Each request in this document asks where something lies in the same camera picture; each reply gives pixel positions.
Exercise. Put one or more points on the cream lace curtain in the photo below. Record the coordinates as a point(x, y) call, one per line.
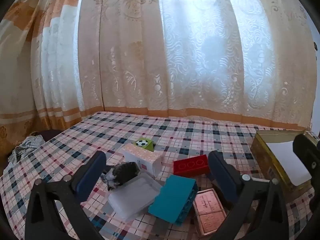
point(175, 55)

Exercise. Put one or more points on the orange patterned carton box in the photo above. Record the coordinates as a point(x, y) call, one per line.
point(142, 155)

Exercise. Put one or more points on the pile of patterned clothes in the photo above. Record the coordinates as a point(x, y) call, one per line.
point(27, 145)

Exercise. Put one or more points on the teal building block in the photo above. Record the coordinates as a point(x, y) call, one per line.
point(172, 197)

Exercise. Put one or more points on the orange and white curtain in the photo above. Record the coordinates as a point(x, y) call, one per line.
point(37, 67)

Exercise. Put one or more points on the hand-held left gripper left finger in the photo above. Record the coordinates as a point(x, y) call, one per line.
point(88, 177)

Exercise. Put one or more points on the white paper sheet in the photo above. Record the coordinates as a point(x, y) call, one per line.
point(287, 162)

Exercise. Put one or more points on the pink embossed box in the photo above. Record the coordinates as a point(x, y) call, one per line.
point(208, 205)

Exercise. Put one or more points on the golden tin box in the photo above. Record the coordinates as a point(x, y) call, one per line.
point(262, 152)

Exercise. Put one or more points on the green soccer ball block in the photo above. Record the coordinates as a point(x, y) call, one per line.
point(147, 146)

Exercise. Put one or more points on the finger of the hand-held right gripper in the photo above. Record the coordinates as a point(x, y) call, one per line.
point(306, 152)

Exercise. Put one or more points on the plaid tablecloth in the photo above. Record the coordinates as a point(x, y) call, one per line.
point(175, 130)

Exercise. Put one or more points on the dark packet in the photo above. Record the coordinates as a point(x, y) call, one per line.
point(122, 173)

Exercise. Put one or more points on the clear plastic box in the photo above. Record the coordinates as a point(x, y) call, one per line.
point(132, 195)

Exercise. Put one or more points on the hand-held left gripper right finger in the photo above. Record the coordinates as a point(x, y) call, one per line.
point(221, 177)

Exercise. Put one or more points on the red building block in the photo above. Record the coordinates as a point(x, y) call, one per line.
point(190, 166)

